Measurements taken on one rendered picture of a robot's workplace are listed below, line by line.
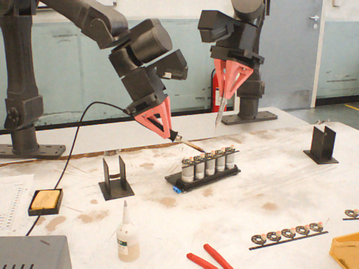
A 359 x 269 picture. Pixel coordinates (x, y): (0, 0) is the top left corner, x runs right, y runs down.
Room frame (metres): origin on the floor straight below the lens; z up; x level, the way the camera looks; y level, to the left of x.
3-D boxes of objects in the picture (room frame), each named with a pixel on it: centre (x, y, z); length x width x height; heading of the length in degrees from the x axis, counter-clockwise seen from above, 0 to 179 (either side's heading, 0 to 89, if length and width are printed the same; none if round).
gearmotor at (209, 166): (0.66, -0.06, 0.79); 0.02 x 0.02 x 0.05
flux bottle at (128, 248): (0.42, 0.08, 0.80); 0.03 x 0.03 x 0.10
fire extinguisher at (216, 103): (3.39, -0.40, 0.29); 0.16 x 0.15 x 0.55; 109
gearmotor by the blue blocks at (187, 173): (0.63, -0.02, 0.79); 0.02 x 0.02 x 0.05
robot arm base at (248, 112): (1.10, -0.23, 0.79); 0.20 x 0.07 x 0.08; 110
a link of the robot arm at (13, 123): (0.81, 0.39, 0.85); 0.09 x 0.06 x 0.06; 159
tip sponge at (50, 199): (0.56, 0.26, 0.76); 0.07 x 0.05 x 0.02; 10
